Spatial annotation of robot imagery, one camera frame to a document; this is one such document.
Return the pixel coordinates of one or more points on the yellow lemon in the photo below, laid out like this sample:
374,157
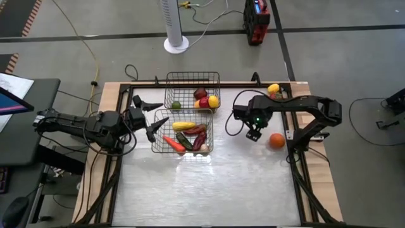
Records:
273,88
213,101

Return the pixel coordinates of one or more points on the white tower fan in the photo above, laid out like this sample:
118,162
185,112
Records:
172,22

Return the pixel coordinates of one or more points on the green lime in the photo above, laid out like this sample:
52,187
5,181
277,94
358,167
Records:
176,105

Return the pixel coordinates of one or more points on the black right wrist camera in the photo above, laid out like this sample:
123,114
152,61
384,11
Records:
241,113

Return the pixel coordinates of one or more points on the black floor device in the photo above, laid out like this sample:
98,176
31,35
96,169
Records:
397,101

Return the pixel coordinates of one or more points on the red and black box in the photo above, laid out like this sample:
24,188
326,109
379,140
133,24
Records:
256,28

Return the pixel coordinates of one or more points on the black office chair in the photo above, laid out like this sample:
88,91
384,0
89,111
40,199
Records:
14,212

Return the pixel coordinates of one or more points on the small orange peach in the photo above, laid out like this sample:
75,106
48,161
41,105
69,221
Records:
196,104

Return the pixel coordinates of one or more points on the dark green cucumber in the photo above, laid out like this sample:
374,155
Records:
184,141

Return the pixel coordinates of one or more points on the black mat orange striped edge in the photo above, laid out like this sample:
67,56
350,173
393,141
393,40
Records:
4,61
12,16

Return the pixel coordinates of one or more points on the dark red apple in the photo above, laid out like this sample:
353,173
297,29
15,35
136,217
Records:
200,93

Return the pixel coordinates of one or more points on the orange carrot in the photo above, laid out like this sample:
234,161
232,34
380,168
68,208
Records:
174,144

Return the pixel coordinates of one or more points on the laptop with blue screen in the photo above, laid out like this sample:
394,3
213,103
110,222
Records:
9,104

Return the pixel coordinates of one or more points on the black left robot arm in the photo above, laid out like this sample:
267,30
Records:
79,125

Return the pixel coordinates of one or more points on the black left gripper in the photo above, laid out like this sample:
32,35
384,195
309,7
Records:
136,118

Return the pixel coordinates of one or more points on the red chili pepper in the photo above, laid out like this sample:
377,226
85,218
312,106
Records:
195,130

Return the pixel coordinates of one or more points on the beige garlic bulb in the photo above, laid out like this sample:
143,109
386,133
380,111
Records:
204,148

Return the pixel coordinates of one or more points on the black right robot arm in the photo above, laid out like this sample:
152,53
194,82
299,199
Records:
300,103

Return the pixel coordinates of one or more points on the black desk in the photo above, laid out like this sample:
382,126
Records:
34,142

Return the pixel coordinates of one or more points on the white paper sheet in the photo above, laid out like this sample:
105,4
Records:
16,84

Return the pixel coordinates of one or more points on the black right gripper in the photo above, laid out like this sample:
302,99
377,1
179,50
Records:
259,118

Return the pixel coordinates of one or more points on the yellow power plug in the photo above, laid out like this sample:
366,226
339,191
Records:
184,4

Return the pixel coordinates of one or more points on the orange fruit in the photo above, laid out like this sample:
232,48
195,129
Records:
277,141

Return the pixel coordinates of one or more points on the black table frame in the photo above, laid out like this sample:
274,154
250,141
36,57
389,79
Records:
295,177

